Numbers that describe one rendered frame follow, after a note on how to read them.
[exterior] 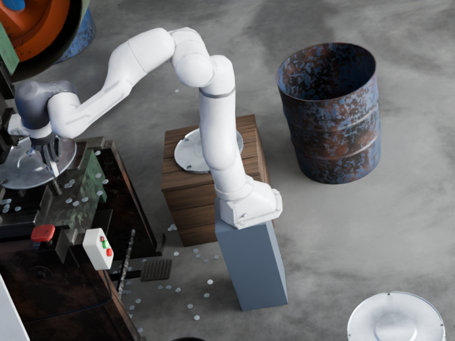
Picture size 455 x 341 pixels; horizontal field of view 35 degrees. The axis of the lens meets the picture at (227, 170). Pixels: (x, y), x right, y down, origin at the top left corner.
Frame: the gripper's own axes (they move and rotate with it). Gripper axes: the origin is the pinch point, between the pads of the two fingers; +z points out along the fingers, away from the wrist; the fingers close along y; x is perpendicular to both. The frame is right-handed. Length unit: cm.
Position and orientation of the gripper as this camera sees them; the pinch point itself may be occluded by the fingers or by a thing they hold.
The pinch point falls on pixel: (52, 167)
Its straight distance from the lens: 242.4
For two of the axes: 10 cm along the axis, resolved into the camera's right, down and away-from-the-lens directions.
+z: -0.1, 5.7, 8.2
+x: -7.1, -5.8, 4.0
